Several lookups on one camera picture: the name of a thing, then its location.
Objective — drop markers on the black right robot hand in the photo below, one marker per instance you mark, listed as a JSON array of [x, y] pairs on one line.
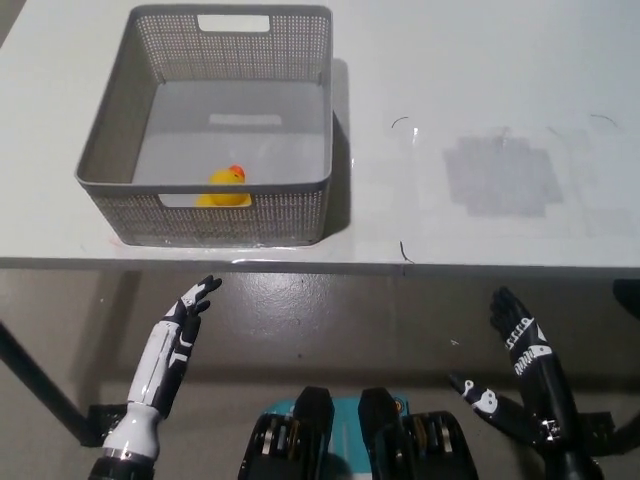
[[535, 380]]

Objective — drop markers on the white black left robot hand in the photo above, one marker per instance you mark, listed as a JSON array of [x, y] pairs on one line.
[[165, 360]]

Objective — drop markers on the yellow duck toy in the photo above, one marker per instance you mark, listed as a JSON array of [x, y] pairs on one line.
[[222, 192]]

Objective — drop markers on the black floor tape patch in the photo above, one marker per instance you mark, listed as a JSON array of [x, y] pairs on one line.
[[597, 430], [102, 425]]

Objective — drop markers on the black table leg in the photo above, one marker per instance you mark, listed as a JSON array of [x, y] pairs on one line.
[[45, 385]]

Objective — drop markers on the dark rounded object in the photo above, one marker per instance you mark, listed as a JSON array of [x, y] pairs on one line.
[[629, 297]]

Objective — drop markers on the black teal robot torso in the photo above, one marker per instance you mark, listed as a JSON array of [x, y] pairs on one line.
[[320, 440]]

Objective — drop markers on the grey perforated plastic basket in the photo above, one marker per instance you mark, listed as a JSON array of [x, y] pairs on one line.
[[210, 125]]

